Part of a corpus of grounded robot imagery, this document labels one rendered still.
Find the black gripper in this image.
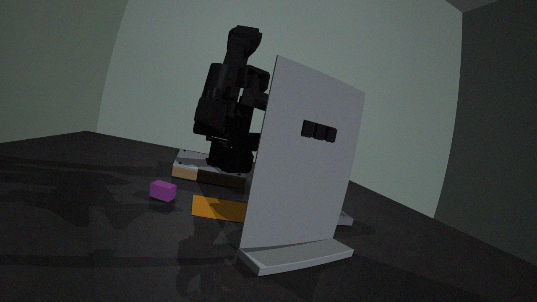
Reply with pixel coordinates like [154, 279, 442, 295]
[219, 65, 270, 174]

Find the purple block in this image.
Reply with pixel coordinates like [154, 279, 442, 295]
[149, 180, 177, 202]

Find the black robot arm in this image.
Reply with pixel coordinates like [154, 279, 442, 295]
[193, 25, 262, 167]

